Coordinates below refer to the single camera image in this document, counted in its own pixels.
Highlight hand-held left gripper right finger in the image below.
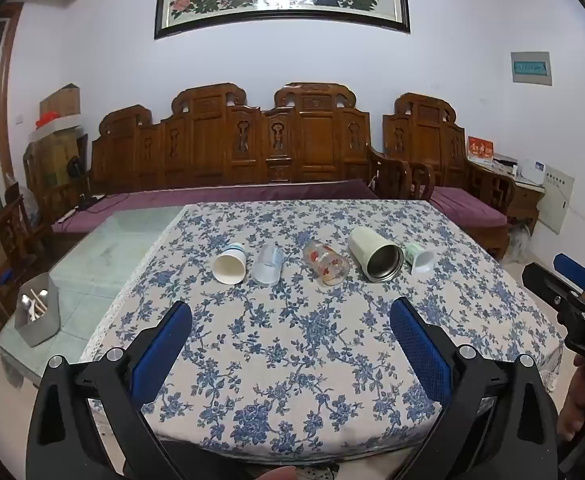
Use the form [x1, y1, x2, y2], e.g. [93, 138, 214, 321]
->
[389, 296, 559, 480]

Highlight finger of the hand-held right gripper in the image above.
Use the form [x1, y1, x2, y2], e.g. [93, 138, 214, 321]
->
[553, 253, 585, 306]
[521, 262, 585, 326]

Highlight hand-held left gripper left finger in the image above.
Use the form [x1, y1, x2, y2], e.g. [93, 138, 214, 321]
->
[25, 301, 193, 480]

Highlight small green white cup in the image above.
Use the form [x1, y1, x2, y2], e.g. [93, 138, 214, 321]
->
[403, 241, 435, 275]

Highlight white paper cup blue band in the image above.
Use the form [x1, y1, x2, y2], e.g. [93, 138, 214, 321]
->
[212, 241, 248, 283]

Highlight cream steel-lined cup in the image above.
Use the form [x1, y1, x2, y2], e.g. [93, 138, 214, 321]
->
[348, 226, 404, 283]

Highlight glass cup red flower print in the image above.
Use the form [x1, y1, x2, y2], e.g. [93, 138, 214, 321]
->
[302, 239, 350, 287]

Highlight clear plastic cup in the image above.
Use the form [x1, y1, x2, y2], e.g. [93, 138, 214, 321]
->
[250, 241, 284, 285]

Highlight person's left hand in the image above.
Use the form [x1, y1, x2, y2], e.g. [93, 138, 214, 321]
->
[250, 465, 299, 480]

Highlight white electrical panel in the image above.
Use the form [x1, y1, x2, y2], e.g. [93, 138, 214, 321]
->
[535, 163, 575, 235]

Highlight wooden side table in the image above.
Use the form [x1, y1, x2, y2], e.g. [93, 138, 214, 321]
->
[492, 172, 545, 235]

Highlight white carton box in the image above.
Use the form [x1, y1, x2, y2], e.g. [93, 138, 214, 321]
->
[517, 159, 548, 186]

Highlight small purple seat cushion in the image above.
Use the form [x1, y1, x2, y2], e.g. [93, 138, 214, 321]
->
[429, 186, 510, 228]

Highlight blue floral tablecloth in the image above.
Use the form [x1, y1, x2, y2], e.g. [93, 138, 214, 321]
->
[80, 201, 565, 461]

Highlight white printer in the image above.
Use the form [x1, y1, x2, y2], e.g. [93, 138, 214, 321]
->
[492, 156, 519, 177]

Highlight grey metal utensil container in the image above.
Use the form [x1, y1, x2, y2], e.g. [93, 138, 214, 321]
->
[14, 272, 62, 347]

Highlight red gift box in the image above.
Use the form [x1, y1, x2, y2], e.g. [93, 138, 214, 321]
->
[467, 136, 494, 167]

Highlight long purple seat cushion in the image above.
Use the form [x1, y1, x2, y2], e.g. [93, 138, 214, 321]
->
[52, 178, 380, 235]

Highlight carved wooden armchair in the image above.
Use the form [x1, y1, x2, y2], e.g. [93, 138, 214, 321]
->
[382, 92, 518, 261]

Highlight dark wooden chair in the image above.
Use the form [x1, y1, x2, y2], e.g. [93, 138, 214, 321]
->
[0, 195, 38, 357]

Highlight black standing fan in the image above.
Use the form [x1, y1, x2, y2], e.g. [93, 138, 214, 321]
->
[66, 156, 99, 211]

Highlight large cardboard box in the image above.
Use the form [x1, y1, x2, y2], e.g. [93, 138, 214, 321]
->
[25, 130, 86, 197]

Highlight carved wooden sofa bench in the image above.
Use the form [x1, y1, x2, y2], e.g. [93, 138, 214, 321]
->
[22, 82, 413, 241]

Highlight small cardboard box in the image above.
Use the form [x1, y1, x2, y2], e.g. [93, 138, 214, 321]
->
[40, 84, 82, 118]

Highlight grey wall box cover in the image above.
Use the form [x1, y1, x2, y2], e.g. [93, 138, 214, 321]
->
[511, 51, 553, 86]

